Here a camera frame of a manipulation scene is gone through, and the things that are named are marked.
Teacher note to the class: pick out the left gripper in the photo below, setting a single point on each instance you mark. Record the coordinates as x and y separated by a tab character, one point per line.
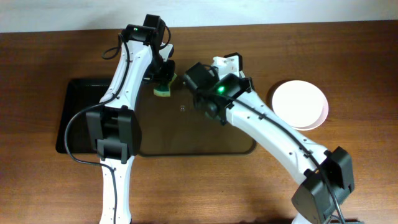
169	72

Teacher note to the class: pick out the green and yellow sponge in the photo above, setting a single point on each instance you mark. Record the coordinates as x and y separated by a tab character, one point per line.
163	90

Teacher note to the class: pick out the white plate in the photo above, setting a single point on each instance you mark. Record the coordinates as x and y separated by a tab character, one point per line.
288	96
310	115

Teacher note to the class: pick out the pale grey plate top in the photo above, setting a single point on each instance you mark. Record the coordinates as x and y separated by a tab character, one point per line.
231	63

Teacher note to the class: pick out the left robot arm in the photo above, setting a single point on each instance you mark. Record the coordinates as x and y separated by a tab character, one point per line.
113	127

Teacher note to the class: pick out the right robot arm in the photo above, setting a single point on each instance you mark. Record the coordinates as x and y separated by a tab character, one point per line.
325	178

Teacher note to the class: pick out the brown translucent serving tray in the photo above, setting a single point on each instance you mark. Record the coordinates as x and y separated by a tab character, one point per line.
172	126

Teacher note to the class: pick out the black rectangular sponge tray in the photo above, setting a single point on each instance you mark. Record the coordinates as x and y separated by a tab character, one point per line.
81	93

